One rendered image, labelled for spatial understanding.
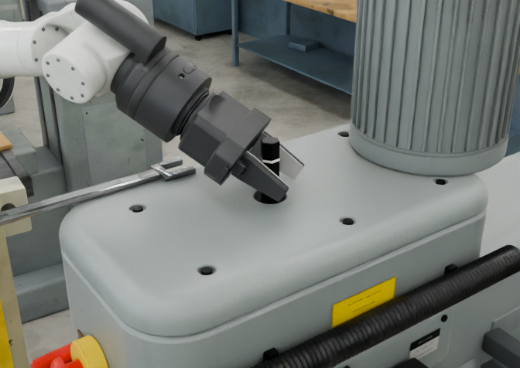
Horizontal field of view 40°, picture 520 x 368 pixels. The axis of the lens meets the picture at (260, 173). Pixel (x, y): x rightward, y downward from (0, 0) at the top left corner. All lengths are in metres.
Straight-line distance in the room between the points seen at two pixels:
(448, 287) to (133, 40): 0.43
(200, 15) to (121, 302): 7.59
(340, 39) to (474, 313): 6.30
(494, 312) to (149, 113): 0.55
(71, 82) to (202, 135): 0.15
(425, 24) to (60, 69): 0.39
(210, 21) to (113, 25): 7.52
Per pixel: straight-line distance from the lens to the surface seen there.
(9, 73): 0.92
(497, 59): 0.85
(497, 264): 0.89
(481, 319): 1.03
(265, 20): 8.20
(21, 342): 2.96
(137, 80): 0.77
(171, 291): 0.65
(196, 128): 0.75
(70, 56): 0.77
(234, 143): 0.74
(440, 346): 0.96
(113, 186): 0.83
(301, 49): 7.10
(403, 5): 0.81
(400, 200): 0.81
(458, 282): 0.84
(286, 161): 0.81
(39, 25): 0.87
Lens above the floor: 2.27
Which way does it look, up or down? 26 degrees down
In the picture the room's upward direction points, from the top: straight up
